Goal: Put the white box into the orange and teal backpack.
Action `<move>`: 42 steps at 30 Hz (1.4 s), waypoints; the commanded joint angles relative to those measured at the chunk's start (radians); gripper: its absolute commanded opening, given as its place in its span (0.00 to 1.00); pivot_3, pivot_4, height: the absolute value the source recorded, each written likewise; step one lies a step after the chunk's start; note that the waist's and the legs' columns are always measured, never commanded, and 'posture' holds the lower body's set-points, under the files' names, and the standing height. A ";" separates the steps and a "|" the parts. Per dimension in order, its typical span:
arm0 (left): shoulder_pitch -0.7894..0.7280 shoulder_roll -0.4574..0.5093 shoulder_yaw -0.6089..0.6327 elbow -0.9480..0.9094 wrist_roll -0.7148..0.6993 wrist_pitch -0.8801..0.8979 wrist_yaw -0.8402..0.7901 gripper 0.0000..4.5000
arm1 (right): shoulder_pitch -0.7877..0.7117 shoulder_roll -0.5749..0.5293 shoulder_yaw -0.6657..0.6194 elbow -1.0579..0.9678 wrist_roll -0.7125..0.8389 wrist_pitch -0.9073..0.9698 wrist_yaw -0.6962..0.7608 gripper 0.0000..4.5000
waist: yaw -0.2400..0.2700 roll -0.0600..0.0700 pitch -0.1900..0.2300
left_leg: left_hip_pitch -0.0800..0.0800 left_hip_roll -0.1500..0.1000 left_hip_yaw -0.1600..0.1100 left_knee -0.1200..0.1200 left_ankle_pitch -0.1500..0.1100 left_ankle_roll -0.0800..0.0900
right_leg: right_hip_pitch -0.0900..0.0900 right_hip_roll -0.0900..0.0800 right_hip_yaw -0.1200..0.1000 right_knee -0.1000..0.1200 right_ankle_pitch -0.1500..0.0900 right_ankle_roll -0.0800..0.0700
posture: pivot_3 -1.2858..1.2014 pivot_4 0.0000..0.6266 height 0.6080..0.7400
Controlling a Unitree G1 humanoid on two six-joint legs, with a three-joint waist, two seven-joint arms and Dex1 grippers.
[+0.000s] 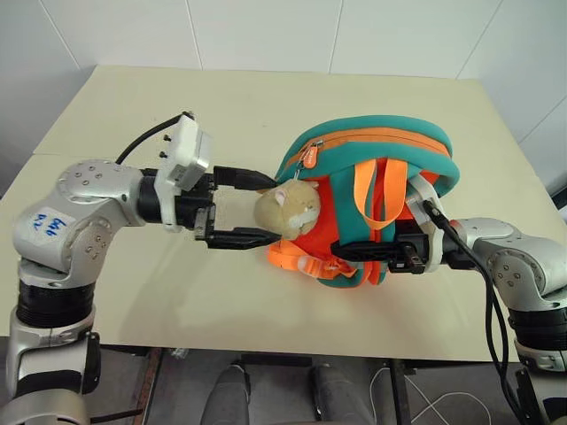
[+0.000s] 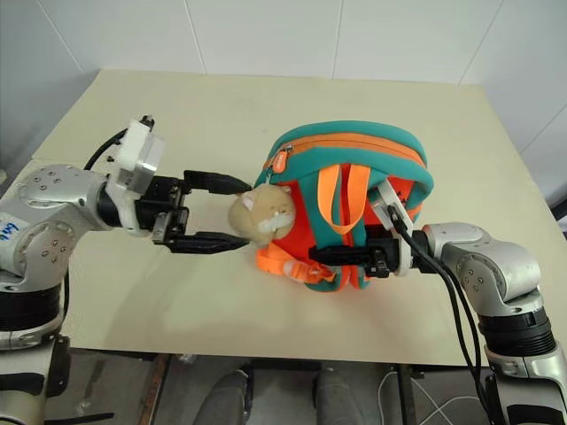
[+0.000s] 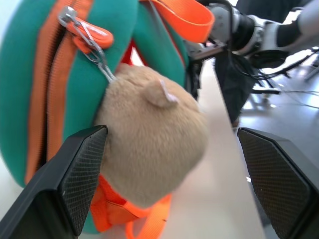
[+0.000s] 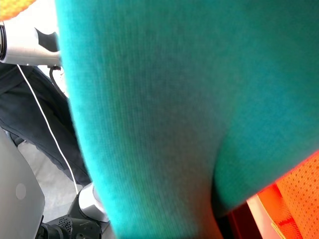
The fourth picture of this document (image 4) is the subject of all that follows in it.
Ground teal knit cloth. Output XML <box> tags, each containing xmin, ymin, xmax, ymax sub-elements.
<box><xmin>0</xmin><ymin>0</ymin><xmax>319</xmax><ymax>239</ymax></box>

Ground dark trousers of person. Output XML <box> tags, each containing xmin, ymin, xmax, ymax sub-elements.
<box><xmin>0</xmin><ymin>63</ymin><xmax>92</xmax><ymax>187</ymax></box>

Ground thin white cable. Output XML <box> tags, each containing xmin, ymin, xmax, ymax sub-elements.
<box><xmin>16</xmin><ymin>64</ymin><xmax>79</xmax><ymax>194</ymax></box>

